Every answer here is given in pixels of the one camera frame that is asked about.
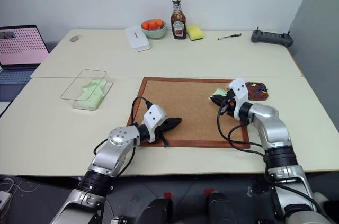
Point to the yellow green sponge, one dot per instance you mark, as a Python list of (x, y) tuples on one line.
[(195, 32)]

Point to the ketchup bottle with white cap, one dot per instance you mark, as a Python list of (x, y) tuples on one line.
[(178, 24)]

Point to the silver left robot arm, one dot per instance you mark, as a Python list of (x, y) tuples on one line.
[(114, 152)]

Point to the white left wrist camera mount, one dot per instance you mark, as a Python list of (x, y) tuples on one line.
[(153, 115)]

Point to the black pen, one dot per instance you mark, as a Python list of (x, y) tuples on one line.
[(229, 36)]

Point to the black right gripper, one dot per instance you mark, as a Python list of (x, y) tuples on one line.
[(228, 108)]

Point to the grey remote controller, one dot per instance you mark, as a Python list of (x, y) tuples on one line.
[(270, 38)]

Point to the open laptop with pink screen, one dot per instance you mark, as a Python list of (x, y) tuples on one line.
[(19, 46)]

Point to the white rectangular case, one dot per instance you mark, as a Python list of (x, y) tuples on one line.
[(137, 39)]

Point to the crumpled green notes pile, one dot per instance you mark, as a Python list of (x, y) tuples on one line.
[(91, 93)]

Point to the grey partition panel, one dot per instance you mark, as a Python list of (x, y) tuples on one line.
[(315, 36)]

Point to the orange carrot pieces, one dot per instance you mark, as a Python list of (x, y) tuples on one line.
[(152, 24)]

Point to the wood-framed cork board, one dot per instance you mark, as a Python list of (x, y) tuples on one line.
[(190, 107)]

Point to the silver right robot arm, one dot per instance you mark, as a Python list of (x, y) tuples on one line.
[(275, 139)]

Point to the white small device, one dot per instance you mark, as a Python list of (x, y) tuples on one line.
[(4, 199)]

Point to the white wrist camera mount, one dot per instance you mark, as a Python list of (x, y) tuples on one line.
[(153, 115), (239, 89)]

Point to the dark rounded shape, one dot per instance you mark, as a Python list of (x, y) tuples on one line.
[(157, 212), (219, 208)]

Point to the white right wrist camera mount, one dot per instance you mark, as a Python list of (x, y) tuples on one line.
[(239, 89)]

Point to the green sticky note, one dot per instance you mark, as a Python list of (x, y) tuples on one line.
[(220, 92)]

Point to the brown round-cornered tray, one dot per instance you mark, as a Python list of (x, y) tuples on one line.
[(256, 96)]

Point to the clear plastic box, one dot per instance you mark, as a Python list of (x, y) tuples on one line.
[(87, 91)]

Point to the small grey oval object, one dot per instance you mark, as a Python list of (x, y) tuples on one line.
[(74, 38)]

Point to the pale green bowl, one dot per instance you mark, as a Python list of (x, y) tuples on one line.
[(155, 32)]

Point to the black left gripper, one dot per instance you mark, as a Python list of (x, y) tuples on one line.
[(160, 132)]

